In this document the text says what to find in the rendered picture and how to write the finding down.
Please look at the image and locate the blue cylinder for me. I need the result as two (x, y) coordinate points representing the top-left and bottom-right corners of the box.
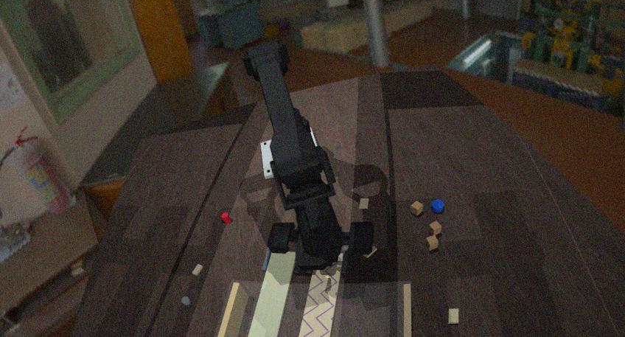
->
(431, 199), (444, 212)

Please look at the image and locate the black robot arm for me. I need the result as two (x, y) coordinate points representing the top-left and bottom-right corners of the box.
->
(242, 39), (344, 271)

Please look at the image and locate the red cylinder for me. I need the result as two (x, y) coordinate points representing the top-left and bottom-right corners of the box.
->
(221, 212), (231, 224)

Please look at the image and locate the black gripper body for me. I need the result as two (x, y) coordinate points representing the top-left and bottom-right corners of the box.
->
(268, 222), (374, 255)

